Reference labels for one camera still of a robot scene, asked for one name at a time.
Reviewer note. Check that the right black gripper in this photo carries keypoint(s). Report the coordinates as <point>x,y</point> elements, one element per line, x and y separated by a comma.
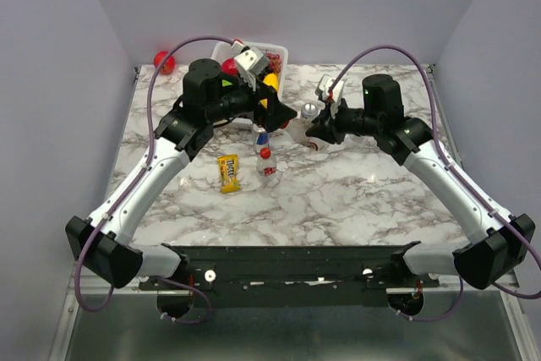
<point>335,121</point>

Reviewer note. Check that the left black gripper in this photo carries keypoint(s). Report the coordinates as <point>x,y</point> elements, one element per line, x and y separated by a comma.
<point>262,103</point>

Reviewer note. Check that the red label clear bottle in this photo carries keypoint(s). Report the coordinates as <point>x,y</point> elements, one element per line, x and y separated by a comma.
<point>266,168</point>

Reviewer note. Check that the clear water bottle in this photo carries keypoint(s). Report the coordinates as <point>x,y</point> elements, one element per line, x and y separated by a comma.
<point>361,139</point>

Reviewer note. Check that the small red bottle cap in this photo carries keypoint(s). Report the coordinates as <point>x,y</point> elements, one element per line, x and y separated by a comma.
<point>265,153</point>

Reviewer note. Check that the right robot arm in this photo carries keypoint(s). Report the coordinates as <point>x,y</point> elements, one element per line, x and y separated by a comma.
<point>496,239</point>

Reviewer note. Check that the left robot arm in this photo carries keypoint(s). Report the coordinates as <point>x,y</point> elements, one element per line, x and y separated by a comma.
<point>101,241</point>

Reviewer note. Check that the silver blue drink can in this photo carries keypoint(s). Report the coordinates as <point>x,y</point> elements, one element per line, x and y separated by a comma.
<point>309,111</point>

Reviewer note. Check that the red bull can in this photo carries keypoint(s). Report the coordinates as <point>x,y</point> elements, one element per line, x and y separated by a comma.
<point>260,138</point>

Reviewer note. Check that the yellow mango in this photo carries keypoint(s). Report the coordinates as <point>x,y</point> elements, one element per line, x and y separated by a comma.
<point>271,80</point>

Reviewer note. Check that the red grape bunch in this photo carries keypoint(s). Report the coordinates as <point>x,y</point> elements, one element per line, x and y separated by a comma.
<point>274,63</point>

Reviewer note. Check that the red dragon fruit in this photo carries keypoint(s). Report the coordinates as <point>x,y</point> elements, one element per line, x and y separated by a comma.
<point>229,67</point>

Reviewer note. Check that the yellow candy packet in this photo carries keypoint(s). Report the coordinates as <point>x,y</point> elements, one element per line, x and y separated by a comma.
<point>228,166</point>

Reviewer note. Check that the white plastic fruit basket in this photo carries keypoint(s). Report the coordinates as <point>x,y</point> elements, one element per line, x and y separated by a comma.
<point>223,51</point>

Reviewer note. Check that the red apple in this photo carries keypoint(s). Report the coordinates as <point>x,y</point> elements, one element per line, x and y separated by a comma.
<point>166,63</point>

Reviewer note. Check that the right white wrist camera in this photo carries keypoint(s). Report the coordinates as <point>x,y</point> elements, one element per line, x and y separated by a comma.
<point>329,90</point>

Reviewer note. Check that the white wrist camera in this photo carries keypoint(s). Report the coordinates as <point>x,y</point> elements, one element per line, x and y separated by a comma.
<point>329,90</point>
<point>250,63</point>

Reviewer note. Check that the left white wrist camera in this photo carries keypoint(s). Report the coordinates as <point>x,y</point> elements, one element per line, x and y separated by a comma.
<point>250,63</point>

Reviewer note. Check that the black mounting base frame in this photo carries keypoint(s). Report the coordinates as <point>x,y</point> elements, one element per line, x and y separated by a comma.
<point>292,276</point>

